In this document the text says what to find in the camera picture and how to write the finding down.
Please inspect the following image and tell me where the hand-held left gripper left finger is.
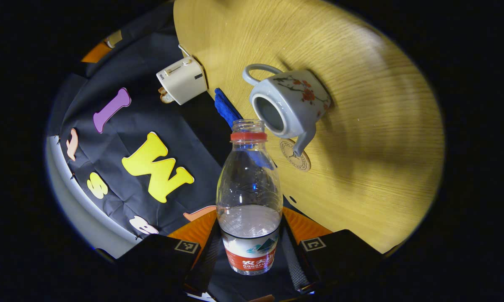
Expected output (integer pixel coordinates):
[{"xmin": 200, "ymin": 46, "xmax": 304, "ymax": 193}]
[{"xmin": 95, "ymin": 208, "xmax": 221, "ymax": 299}]

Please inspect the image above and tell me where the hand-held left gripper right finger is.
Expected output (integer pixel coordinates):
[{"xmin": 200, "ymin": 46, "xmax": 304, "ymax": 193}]
[{"xmin": 279, "ymin": 206, "xmax": 387, "ymax": 294}]

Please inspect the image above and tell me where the clear plastic water bottle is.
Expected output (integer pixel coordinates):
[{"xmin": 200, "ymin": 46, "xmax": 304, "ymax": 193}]
[{"xmin": 216, "ymin": 119, "xmax": 283, "ymax": 276}]

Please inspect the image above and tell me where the round wooden coaster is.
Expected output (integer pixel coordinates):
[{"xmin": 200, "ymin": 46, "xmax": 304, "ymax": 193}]
[{"xmin": 280, "ymin": 139, "xmax": 312, "ymax": 172}]

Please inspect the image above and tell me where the white floral teacup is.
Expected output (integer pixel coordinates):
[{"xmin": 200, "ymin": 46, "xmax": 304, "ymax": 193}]
[{"xmin": 242, "ymin": 63, "xmax": 332, "ymax": 156}]

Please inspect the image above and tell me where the black backdrop cloth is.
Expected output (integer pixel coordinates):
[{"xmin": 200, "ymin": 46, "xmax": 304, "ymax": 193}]
[{"xmin": 47, "ymin": 2, "xmax": 236, "ymax": 244}]

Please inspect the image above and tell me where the white toaster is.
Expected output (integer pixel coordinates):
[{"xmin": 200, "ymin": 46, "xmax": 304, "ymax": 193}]
[{"xmin": 156, "ymin": 56, "xmax": 208, "ymax": 106}]

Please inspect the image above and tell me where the blue folded towel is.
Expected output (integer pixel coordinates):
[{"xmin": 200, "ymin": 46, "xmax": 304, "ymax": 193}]
[{"xmin": 214, "ymin": 88, "xmax": 244, "ymax": 128}]

